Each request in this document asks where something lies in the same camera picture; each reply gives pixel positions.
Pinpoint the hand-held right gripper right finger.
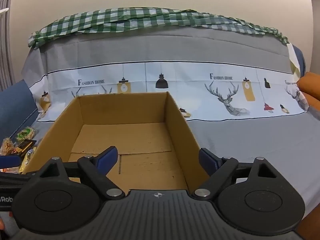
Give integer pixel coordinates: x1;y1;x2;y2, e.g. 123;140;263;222
192;148;283;200

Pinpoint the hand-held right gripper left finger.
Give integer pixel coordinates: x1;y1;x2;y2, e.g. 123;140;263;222
32;146;125;202

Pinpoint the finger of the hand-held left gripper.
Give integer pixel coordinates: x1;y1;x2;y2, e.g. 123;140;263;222
0;171;38;181
0;155;21;167

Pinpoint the brown cardboard box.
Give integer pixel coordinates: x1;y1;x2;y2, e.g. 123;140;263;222
19;92;210;190

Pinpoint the yellow snack packet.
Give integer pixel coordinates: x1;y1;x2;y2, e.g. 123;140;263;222
19;148;37;174

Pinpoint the black gold snack packet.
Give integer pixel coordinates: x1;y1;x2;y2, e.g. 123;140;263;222
14;140;37;154

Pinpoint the green label snack packet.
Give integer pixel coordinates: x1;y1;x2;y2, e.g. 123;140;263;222
15;127;38;142

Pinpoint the grey printed bedsheet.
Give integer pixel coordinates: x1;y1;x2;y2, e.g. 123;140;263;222
21;26;320;220

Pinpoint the grey curtain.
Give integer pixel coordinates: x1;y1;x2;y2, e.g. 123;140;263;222
0;0;19;90

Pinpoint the orange cushion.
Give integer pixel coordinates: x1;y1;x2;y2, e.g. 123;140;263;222
296;72;320;120

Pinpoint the green checked cloth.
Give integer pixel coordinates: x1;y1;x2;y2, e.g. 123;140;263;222
27;8;289;49

